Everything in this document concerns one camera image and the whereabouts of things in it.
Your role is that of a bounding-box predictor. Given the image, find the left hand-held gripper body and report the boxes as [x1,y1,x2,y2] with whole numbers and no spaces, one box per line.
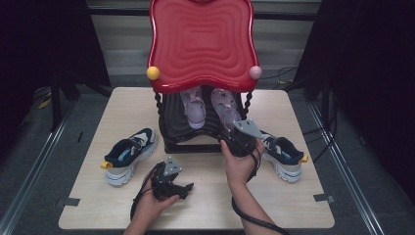
[151,156,185,201]

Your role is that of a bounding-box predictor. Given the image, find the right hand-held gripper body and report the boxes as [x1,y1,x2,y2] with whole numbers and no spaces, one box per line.
[219,118,264,158]

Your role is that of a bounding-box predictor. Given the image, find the navy and white sneaker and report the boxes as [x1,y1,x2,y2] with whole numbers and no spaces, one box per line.
[258,130,309,184]
[100,126,160,187]

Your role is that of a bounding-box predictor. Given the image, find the red and black shoe rack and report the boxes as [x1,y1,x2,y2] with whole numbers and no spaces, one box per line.
[146,0,263,155]

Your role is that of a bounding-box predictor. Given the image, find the person's right hand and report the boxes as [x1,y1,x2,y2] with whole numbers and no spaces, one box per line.
[220,140,265,189]

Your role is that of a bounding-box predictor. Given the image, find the person's left hand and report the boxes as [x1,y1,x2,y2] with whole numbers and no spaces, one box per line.
[133,182,181,224]

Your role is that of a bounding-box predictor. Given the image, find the grey tape piece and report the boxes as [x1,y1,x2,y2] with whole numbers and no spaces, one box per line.
[63,197,81,208]
[312,193,336,204]

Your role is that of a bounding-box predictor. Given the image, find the dark metal stand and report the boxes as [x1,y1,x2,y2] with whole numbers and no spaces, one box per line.
[48,74,81,133]

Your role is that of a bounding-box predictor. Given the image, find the black curtain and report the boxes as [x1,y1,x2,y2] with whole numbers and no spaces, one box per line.
[0,0,112,158]
[293,0,415,205]

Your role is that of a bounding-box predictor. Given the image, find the yellow floor object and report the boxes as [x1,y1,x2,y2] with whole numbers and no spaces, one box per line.
[37,97,53,110]

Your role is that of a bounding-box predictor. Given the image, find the black floor cables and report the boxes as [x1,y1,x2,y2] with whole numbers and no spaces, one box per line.
[260,66,300,90]
[301,94,341,165]

